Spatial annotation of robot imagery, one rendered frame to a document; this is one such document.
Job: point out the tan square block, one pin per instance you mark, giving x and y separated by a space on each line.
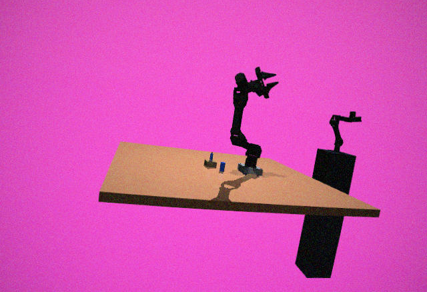
209 163

